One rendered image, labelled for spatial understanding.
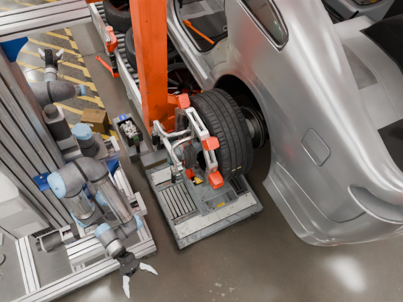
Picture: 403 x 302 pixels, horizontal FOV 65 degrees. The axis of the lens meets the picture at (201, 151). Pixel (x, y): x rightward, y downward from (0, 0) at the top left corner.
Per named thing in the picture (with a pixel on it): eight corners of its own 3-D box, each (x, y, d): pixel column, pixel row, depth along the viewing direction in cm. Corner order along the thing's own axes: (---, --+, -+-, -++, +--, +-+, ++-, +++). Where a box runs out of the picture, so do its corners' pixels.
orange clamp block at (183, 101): (191, 106, 216) (188, 93, 214) (180, 109, 214) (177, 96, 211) (188, 105, 223) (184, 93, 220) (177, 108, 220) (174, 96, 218)
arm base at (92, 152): (81, 160, 215) (77, 153, 207) (74, 144, 222) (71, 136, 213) (102, 153, 220) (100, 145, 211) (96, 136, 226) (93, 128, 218)
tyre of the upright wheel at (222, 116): (234, 180, 259) (266, 160, 197) (208, 191, 252) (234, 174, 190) (201, 109, 271) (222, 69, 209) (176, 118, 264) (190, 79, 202)
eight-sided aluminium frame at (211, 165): (211, 190, 238) (221, 152, 192) (204, 193, 236) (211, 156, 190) (181, 135, 262) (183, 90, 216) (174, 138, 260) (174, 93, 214)
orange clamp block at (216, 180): (216, 175, 218) (223, 186, 214) (207, 179, 216) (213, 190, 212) (218, 170, 212) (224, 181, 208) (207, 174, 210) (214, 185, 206)
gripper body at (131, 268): (140, 270, 149) (125, 250, 153) (140, 265, 142) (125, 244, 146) (126, 281, 145) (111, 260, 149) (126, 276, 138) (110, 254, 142)
